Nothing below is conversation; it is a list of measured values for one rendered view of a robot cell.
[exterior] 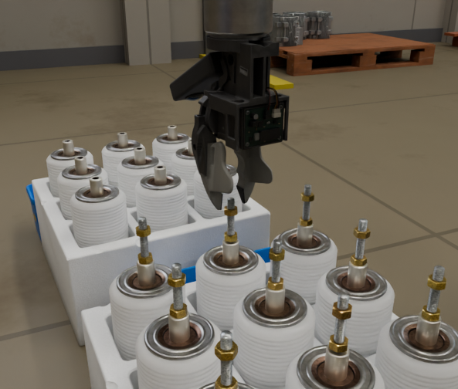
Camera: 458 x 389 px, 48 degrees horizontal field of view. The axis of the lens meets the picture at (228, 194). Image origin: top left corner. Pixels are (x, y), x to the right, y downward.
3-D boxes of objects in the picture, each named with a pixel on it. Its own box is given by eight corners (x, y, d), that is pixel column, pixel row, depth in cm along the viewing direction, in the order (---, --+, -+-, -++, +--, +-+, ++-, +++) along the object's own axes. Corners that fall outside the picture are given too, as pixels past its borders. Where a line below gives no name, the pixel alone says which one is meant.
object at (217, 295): (257, 341, 82) (260, 241, 75) (267, 386, 73) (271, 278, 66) (197, 345, 81) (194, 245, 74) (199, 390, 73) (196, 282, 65)
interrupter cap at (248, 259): (254, 247, 74) (254, 242, 74) (262, 275, 67) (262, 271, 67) (201, 249, 73) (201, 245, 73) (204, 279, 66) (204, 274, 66)
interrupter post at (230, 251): (238, 257, 71) (239, 236, 70) (240, 266, 69) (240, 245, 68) (221, 258, 71) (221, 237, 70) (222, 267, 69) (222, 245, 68)
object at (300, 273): (298, 316, 88) (304, 221, 81) (340, 346, 81) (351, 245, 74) (255, 338, 83) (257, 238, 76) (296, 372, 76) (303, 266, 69)
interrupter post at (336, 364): (319, 368, 52) (321, 342, 50) (341, 365, 52) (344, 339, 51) (327, 386, 49) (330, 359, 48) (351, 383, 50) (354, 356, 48)
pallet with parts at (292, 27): (371, 49, 422) (375, 8, 409) (438, 65, 353) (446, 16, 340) (241, 57, 386) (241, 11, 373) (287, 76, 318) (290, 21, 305)
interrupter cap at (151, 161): (151, 155, 110) (151, 152, 110) (164, 167, 104) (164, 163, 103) (117, 161, 107) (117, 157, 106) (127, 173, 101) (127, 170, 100)
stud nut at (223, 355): (211, 351, 43) (211, 343, 43) (228, 343, 44) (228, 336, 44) (224, 364, 42) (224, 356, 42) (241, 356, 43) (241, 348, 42)
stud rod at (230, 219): (235, 248, 70) (235, 197, 66) (232, 252, 69) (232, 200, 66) (229, 247, 70) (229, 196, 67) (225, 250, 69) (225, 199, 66)
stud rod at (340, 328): (332, 355, 50) (338, 290, 47) (342, 357, 50) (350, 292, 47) (330, 362, 50) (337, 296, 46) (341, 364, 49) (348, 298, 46)
